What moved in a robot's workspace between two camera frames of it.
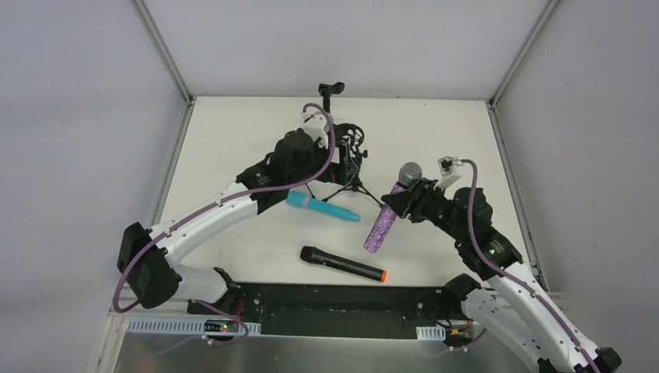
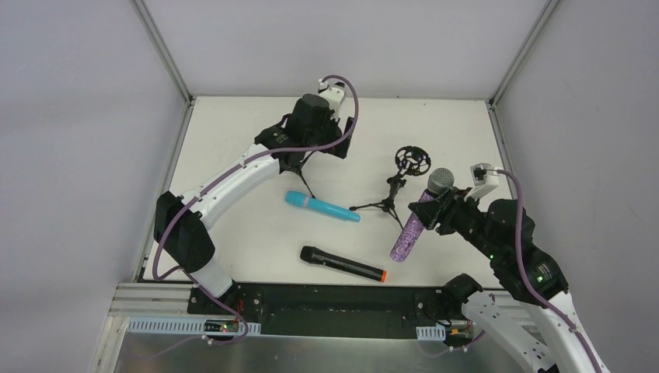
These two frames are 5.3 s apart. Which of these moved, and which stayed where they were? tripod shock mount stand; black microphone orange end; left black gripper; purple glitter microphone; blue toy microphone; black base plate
Moved: purple glitter microphone; tripod shock mount stand; left black gripper
Stayed: black base plate; black microphone orange end; blue toy microphone
